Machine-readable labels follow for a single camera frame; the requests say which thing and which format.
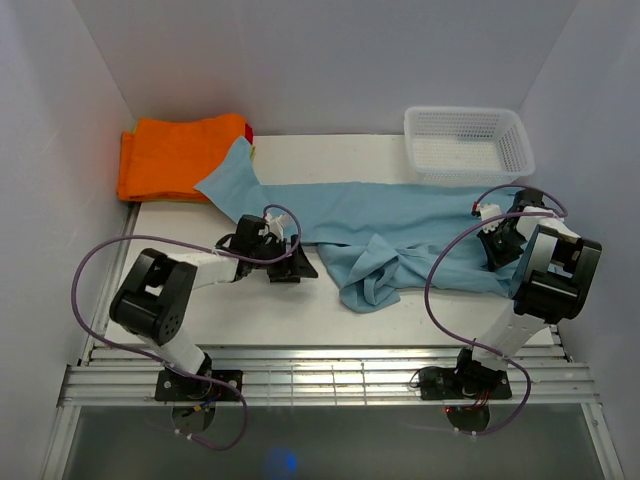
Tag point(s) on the folded orange trousers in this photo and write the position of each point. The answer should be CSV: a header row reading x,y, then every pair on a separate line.
x,y
167,159

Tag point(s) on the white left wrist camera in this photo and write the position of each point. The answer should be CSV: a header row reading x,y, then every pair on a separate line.
x,y
275,225

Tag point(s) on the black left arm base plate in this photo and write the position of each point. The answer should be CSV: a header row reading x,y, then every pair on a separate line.
x,y
171,387

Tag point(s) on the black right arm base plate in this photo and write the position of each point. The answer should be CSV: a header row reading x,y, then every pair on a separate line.
x,y
438,383

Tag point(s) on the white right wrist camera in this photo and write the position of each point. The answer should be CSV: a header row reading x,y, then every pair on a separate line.
x,y
489,215

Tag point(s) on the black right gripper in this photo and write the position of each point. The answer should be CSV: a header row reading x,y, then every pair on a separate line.
x,y
497,259

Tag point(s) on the white perforated plastic basket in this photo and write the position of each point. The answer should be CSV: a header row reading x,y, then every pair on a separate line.
x,y
467,146

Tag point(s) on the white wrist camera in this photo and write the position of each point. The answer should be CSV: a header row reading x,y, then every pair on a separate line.
x,y
489,215
275,225

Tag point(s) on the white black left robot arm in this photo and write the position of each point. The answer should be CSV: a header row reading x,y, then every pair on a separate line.
x,y
152,300

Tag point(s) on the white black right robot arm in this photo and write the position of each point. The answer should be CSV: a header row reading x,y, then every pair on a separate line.
x,y
554,272

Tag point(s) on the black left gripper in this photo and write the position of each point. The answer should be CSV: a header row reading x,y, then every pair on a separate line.
x,y
292,268

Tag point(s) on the folded red trousers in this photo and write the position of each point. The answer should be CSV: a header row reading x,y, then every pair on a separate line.
x,y
249,134

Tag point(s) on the light blue trousers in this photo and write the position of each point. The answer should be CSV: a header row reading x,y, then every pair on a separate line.
x,y
374,239

